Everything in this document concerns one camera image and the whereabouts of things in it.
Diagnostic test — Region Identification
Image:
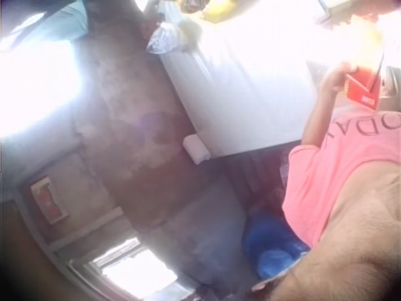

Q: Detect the red carton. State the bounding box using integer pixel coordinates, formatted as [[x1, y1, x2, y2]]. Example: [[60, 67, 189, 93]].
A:
[[343, 65, 385, 112]]

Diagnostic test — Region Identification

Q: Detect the red and white wall box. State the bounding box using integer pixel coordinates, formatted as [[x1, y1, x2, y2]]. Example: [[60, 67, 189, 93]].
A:
[[30, 176, 69, 224]]

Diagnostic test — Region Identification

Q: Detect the yellow object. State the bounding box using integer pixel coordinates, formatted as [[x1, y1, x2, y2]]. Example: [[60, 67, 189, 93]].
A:
[[202, 0, 241, 23]]

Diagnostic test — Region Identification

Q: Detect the light blue cloth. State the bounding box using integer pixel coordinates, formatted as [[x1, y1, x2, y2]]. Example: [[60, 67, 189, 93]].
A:
[[9, 0, 91, 42]]

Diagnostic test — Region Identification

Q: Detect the window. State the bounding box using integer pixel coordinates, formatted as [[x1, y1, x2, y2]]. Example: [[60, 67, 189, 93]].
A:
[[68, 236, 189, 297]]

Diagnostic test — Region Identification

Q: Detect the blue plastic bag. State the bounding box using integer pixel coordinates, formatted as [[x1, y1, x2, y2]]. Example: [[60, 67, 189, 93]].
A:
[[242, 208, 313, 280]]

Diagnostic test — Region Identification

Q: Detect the crumpled clear plastic bag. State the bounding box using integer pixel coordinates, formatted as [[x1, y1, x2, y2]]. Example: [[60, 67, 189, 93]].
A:
[[145, 19, 203, 55]]

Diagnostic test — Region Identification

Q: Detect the white roll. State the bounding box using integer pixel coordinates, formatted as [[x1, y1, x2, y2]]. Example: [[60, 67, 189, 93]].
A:
[[182, 134, 211, 165]]

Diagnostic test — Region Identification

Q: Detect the white covered table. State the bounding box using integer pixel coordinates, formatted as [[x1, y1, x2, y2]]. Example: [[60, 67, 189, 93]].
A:
[[158, 0, 355, 157]]

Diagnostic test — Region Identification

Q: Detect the person's left hand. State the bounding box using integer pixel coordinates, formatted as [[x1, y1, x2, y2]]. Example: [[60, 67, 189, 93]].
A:
[[320, 61, 360, 98]]

